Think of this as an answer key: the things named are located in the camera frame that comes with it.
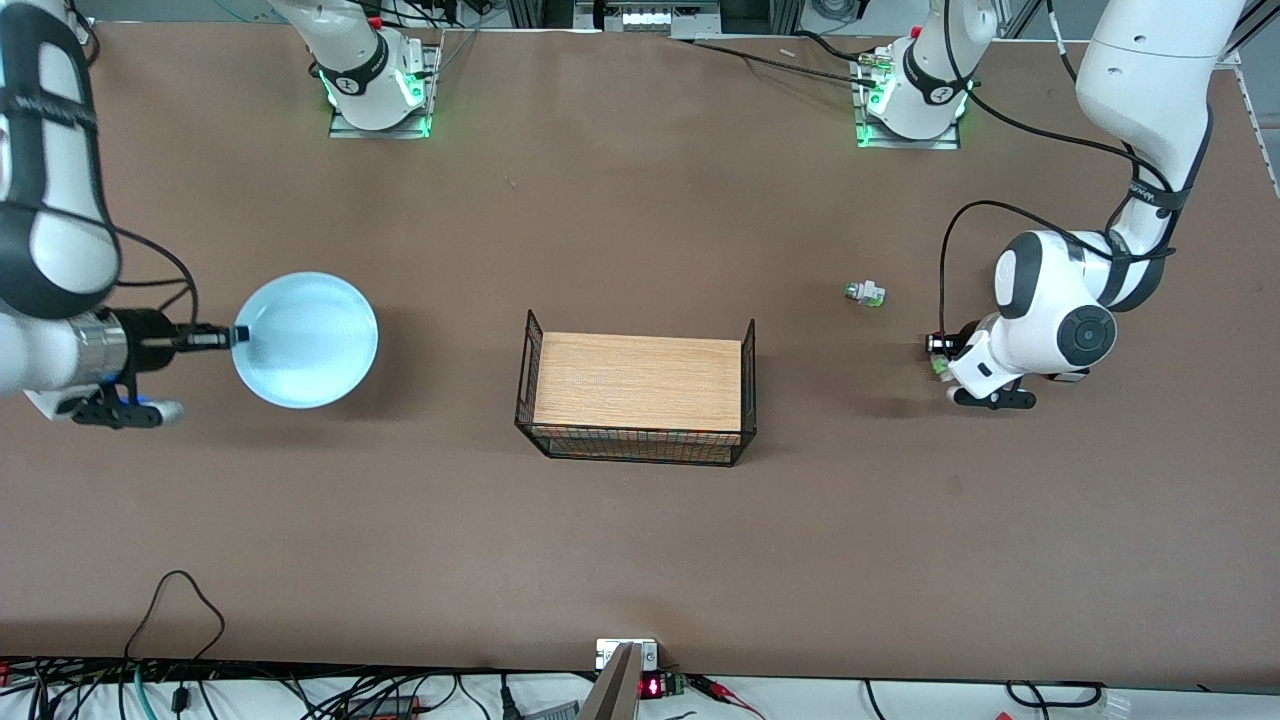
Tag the wooden board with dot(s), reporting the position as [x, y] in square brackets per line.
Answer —
[640, 385]

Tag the red and black clip leads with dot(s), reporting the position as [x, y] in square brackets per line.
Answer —
[715, 688]

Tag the small white box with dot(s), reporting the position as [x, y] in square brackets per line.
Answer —
[605, 652]

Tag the red display module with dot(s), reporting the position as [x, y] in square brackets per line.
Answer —
[652, 687]

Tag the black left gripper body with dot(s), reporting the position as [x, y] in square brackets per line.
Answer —
[966, 333]

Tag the grey metal bar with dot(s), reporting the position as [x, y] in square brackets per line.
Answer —
[612, 690]

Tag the green push button white body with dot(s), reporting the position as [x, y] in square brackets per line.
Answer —
[865, 293]

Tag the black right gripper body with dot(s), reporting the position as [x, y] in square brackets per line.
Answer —
[148, 335]

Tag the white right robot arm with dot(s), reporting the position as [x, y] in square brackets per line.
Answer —
[50, 250]

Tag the light blue round plate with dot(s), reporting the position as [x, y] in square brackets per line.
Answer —
[305, 340]

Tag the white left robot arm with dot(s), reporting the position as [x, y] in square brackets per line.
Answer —
[1140, 80]

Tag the metal base plate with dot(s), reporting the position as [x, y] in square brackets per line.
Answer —
[345, 129]
[900, 144]

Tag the aluminium frame structure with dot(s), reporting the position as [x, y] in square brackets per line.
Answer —
[640, 15]

